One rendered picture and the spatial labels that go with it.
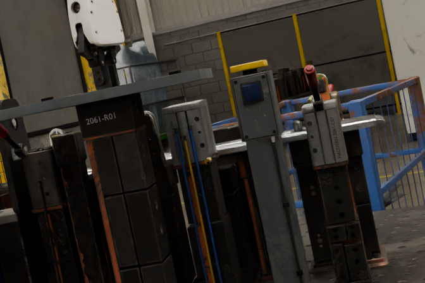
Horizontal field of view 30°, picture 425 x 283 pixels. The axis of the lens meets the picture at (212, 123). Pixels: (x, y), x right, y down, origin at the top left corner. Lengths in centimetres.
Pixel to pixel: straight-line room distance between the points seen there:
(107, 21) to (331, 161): 49
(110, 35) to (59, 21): 382
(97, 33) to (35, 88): 350
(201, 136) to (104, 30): 29
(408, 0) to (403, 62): 71
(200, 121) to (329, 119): 25
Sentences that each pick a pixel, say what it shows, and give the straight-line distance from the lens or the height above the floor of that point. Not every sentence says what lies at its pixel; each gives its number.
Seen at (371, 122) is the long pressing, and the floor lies 100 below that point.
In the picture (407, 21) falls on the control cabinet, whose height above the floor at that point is 137.
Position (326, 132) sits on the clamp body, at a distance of 151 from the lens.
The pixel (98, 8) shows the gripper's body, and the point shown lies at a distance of 140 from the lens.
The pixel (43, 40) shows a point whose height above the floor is 160.
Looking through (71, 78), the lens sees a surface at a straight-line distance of 521.
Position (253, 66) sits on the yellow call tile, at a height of 115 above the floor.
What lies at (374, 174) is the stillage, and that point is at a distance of 330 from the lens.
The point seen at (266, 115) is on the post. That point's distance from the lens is 135.
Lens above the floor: 114
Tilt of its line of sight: 3 degrees down
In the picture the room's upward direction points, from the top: 12 degrees counter-clockwise
